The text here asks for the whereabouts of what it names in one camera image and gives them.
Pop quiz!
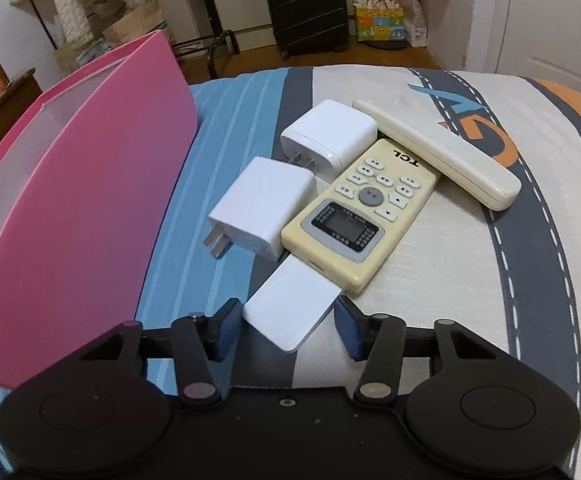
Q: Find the white charger with prongs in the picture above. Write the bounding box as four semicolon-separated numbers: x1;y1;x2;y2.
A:
204;156;318;261

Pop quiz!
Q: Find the black suitcase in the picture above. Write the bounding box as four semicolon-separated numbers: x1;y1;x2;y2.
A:
266;0;349;60

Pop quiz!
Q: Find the colourful gift bag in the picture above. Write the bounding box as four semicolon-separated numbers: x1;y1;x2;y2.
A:
353;0;405;42

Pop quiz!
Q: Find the yellowed TCL remote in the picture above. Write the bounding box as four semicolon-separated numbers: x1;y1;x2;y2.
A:
282;139;440;295

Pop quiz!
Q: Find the long cream remote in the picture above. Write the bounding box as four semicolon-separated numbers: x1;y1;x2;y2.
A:
353;99;522;211

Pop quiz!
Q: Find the white charger top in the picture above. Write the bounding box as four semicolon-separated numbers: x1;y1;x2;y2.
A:
280;100;377;183

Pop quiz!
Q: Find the black clothes rack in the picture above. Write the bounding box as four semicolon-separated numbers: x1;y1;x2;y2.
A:
25;0;240;79

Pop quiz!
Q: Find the white power bank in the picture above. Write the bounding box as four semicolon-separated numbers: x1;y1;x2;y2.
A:
243;255;343;353

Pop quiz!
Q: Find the striped bed duvet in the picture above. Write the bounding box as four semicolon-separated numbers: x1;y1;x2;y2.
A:
0;61;581;479

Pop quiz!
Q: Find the brown paper bag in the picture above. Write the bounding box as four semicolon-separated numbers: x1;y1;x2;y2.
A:
103;0;173;44

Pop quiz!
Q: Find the pink storage box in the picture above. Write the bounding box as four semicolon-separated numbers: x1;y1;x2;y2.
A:
0;32;197;389

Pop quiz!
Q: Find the wooden nightstand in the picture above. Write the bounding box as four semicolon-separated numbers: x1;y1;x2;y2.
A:
0;68;42;142

